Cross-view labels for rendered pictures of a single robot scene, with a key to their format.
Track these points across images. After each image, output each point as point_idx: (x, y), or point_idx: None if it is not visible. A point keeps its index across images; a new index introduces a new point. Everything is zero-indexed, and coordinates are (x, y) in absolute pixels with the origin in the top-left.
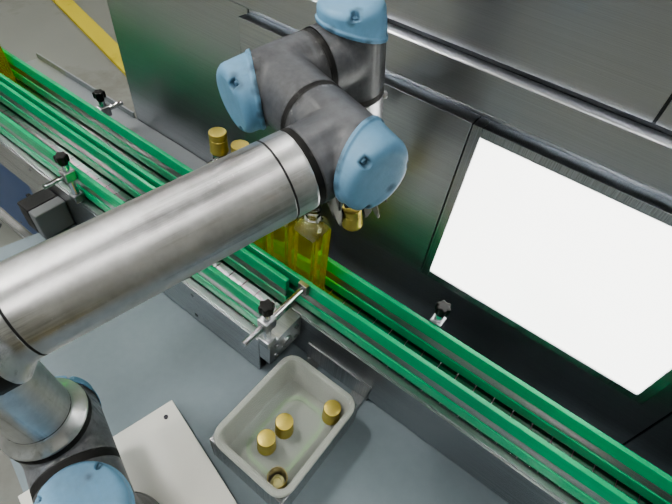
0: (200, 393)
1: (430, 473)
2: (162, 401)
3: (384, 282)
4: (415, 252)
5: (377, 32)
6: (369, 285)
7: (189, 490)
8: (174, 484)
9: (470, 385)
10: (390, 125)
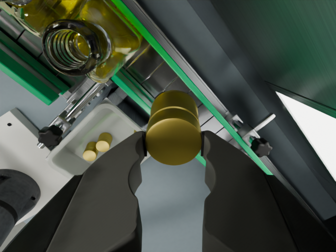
0: (35, 99)
1: (198, 163)
2: (4, 103)
3: (219, 24)
4: (272, 75)
5: None
6: (191, 87)
7: (44, 169)
8: (33, 165)
9: (248, 155)
10: None
